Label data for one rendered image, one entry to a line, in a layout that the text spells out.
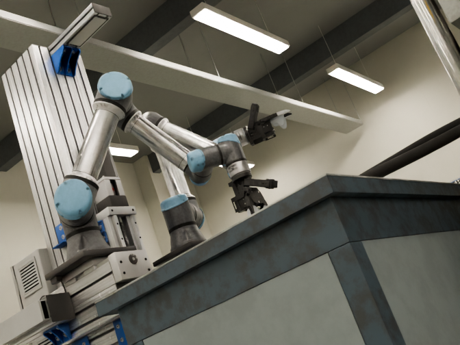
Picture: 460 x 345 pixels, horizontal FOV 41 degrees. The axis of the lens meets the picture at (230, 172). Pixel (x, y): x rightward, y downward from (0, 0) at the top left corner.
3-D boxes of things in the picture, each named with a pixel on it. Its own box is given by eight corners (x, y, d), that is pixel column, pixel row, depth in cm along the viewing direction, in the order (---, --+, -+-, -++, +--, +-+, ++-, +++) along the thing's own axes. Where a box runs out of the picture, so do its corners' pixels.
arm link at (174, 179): (173, 233, 255) (135, 119, 272) (185, 238, 269) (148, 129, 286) (200, 222, 253) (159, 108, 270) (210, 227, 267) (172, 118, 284)
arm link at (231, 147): (212, 144, 219) (235, 139, 221) (222, 172, 215) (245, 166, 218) (215, 135, 211) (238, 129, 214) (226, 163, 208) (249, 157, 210)
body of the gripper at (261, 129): (278, 135, 266) (252, 146, 267) (270, 118, 267) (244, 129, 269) (275, 133, 258) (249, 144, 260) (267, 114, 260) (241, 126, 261)
